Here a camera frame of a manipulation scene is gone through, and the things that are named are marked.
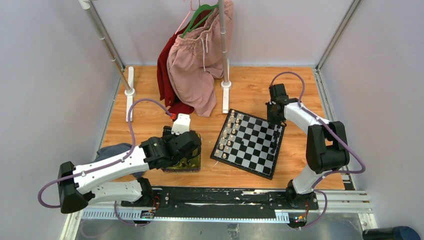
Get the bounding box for black and white chessboard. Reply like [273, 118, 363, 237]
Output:
[210, 109, 285, 180]

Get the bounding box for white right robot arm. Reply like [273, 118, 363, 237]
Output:
[266, 83, 350, 209]

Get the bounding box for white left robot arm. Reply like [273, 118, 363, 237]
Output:
[57, 130, 202, 214]

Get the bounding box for gold metal tin tray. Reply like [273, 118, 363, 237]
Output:
[162, 150, 201, 173]

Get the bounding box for dark red garment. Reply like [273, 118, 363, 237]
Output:
[157, 11, 209, 115]

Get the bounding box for grey blue cloth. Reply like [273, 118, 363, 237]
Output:
[93, 143, 132, 163]

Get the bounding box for white clothes rack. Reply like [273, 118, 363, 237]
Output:
[79, 0, 232, 122]

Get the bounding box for pink shorts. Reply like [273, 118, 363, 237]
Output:
[167, 9, 224, 117]

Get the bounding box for green clothes hanger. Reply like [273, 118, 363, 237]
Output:
[180, 3, 219, 38]

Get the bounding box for pink clothes hanger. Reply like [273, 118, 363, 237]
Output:
[174, 0, 201, 36]

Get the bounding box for dark blue cylinder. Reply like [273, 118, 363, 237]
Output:
[362, 226, 421, 240]

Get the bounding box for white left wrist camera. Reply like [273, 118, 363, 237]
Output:
[171, 113, 191, 135]

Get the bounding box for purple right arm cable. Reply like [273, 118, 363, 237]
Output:
[269, 71, 367, 229]

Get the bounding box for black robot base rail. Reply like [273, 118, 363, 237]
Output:
[71, 185, 369, 229]

